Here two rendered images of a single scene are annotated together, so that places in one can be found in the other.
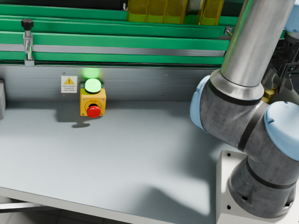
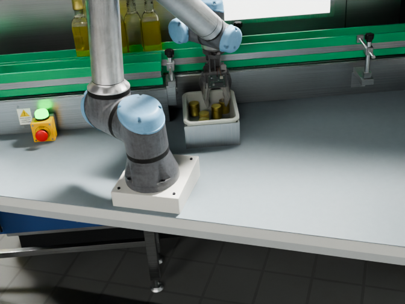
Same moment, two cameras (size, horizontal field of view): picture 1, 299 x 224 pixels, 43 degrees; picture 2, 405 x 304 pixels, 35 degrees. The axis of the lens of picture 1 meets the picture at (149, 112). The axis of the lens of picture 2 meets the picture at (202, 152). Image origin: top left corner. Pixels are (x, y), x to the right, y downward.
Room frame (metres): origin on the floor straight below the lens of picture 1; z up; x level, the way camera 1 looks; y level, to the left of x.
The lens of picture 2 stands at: (-0.76, -0.84, 1.75)
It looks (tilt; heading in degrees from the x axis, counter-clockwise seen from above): 31 degrees down; 16
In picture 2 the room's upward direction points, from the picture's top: 4 degrees counter-clockwise
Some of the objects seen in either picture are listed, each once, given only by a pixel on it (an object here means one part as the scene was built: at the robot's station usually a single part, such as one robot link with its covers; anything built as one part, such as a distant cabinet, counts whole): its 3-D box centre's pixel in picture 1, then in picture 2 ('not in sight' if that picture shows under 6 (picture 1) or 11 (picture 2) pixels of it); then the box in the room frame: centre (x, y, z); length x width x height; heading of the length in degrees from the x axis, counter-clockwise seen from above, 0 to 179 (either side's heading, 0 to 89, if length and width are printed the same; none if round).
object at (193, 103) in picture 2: not in sight; (194, 108); (1.06, -0.29, 0.79); 0.04 x 0.04 x 0.04
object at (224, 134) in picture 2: not in sight; (210, 115); (1.02, -0.35, 0.79); 0.27 x 0.17 x 0.08; 17
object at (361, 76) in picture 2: not in sight; (364, 63); (1.24, -0.83, 0.90); 0.17 x 0.05 x 0.23; 17
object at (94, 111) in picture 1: (93, 110); (41, 134); (0.82, 0.16, 0.79); 0.04 x 0.03 x 0.04; 107
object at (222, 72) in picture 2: (290, 55); (214, 66); (1.02, -0.38, 0.96); 0.09 x 0.08 x 0.12; 16
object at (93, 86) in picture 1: (93, 85); (41, 113); (0.87, 0.17, 0.84); 0.04 x 0.04 x 0.03
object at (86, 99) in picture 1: (92, 100); (44, 128); (0.87, 0.17, 0.79); 0.07 x 0.07 x 0.07; 17
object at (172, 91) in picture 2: not in sight; (172, 89); (1.07, -0.22, 0.85); 0.09 x 0.04 x 0.07; 17
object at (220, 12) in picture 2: not in sight; (211, 17); (1.03, -0.38, 1.12); 0.09 x 0.08 x 0.11; 150
